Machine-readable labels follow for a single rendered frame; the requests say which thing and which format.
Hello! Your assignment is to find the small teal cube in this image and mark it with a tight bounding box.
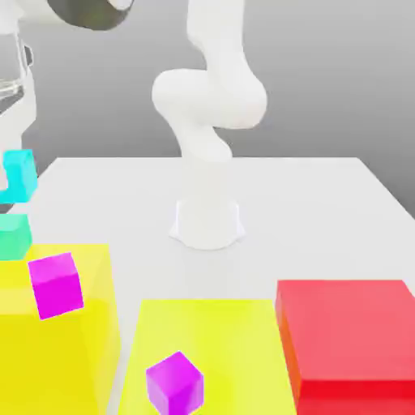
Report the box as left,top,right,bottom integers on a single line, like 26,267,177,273
0,213,33,262

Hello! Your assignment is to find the small cyan cube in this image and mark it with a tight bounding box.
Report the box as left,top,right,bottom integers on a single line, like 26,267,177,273
0,148,39,204

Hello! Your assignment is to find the small magenta cube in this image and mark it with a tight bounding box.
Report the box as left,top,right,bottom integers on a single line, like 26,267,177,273
145,350,205,415
28,251,85,321

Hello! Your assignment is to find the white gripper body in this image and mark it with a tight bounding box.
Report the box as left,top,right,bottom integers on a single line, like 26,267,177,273
0,68,37,153

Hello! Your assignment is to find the large red box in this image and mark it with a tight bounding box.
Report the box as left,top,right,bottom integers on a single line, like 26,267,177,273
275,279,415,415

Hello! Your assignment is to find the large lime yellow box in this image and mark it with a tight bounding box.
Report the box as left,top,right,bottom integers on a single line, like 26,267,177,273
118,298,298,415

